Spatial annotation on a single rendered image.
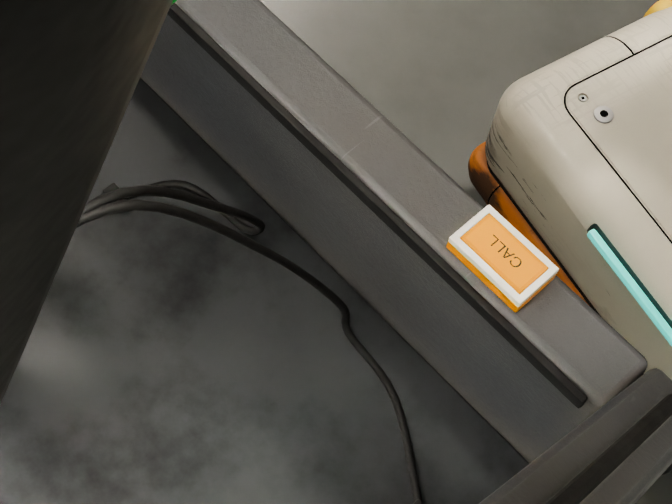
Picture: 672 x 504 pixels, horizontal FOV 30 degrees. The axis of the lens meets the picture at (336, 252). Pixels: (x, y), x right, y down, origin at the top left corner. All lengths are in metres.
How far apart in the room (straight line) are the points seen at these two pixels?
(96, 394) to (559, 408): 0.26
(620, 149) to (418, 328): 0.82
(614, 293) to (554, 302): 0.87
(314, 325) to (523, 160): 0.83
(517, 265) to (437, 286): 0.06
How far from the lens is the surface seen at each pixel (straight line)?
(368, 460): 0.73
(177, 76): 0.79
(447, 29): 1.93
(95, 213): 0.57
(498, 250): 0.64
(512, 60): 1.91
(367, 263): 0.73
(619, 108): 1.56
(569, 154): 1.51
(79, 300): 0.77
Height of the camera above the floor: 1.52
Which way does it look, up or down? 63 degrees down
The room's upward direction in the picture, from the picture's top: 9 degrees clockwise
